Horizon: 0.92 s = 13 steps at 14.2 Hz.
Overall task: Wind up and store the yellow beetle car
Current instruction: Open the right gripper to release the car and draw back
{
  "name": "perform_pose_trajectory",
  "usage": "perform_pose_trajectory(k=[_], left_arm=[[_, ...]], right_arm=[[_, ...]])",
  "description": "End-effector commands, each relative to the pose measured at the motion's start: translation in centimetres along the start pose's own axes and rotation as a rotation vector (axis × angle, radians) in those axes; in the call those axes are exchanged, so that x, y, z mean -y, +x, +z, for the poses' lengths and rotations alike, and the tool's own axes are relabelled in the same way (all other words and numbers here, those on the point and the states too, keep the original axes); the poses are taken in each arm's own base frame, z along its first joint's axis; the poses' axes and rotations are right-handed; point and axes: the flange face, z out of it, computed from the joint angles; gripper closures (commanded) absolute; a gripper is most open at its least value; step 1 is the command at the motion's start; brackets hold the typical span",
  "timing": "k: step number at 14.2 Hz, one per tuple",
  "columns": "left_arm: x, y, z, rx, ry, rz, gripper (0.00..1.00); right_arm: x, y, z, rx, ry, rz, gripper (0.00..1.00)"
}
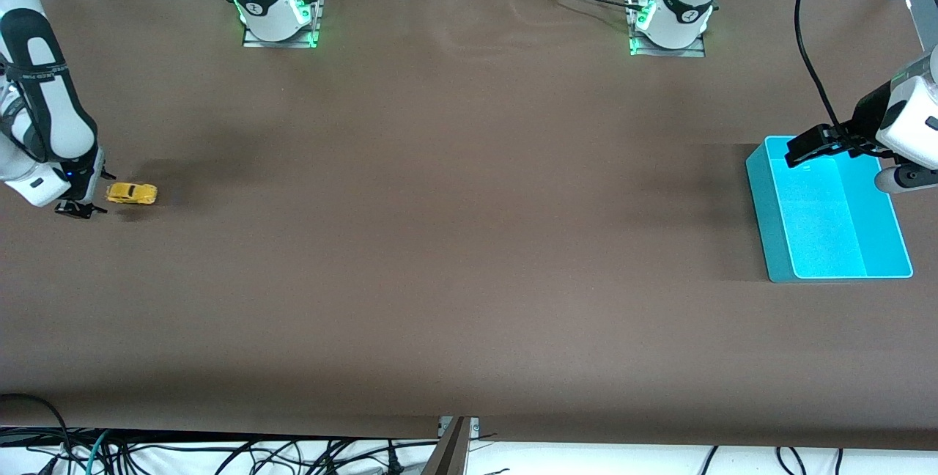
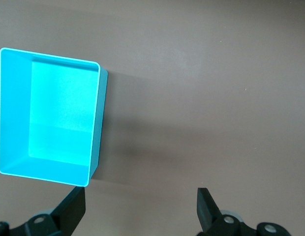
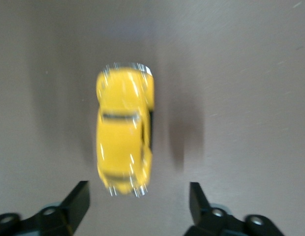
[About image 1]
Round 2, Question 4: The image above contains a yellow beetle toy car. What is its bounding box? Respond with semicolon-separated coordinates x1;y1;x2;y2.
106;182;158;207

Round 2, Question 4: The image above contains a turquoise plastic bin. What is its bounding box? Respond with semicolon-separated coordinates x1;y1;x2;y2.
745;135;915;284

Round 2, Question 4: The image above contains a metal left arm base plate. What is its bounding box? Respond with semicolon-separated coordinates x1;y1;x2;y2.
629;0;707;59

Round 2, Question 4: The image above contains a black looped floor cable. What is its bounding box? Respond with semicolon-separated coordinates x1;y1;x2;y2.
0;393;74;461

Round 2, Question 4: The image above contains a teal floor cable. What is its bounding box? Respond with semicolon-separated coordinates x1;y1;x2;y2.
84;427;112;475

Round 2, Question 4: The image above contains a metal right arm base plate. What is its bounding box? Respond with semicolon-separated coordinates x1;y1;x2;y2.
242;0;324;49

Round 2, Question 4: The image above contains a metal table leg bracket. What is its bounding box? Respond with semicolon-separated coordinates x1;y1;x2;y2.
438;416;481;475

